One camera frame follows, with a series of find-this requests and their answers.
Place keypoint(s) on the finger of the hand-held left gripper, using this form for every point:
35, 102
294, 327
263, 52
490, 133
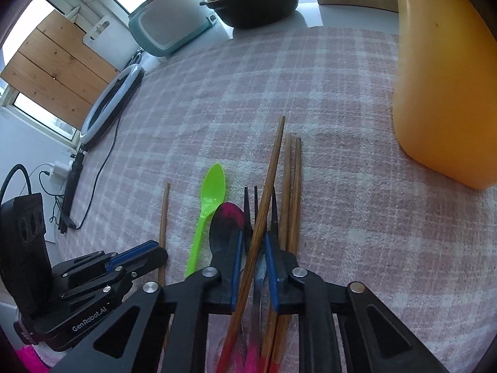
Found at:
132, 254
151, 260

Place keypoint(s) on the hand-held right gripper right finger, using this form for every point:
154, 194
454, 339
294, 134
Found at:
273, 279

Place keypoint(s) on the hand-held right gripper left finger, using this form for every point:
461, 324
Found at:
235, 279

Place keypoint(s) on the metal spoon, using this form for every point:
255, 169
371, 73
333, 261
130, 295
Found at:
227, 221

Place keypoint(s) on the green plastic spoon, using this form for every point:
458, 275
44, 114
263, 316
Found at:
213, 186

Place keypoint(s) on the yellow plastic container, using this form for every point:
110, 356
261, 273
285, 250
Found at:
442, 85

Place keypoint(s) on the pink fluffy cloth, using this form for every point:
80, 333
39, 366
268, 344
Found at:
35, 359

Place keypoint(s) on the white power adapter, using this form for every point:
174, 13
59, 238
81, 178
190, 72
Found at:
59, 173

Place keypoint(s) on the pink checked cloth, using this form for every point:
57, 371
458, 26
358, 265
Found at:
349, 182

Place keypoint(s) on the pine wood board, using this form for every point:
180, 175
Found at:
54, 70

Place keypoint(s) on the white cutting board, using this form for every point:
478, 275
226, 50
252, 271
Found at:
105, 46

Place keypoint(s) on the teal and white cooker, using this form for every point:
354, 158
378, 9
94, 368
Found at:
171, 23

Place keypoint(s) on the black ceramic pot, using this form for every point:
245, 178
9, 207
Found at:
264, 7

